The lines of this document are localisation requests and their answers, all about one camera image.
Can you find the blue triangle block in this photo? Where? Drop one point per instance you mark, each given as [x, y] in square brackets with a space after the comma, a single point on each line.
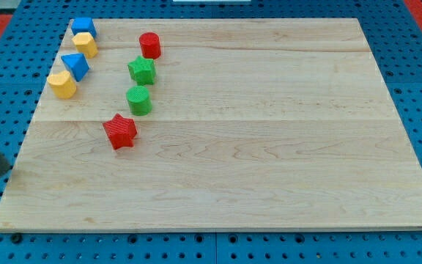
[76, 64]

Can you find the yellow heart block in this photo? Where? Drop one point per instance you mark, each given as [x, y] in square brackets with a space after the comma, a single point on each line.
[62, 84]

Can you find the light wooden board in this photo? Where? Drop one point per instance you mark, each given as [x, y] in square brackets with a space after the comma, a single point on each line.
[257, 125]

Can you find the green cylinder block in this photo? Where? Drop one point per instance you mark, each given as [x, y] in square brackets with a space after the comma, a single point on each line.
[138, 100]

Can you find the red star block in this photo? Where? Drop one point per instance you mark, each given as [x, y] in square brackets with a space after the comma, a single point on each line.
[120, 131]

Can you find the green star block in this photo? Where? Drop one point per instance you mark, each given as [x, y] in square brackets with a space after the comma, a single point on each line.
[142, 70]

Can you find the red cylinder block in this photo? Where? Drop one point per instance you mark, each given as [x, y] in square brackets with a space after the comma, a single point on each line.
[150, 45]

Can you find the yellow hexagon block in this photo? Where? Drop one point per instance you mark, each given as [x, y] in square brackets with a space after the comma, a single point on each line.
[85, 44]

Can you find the blue pentagon block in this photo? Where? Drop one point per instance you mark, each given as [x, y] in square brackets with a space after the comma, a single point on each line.
[83, 24]

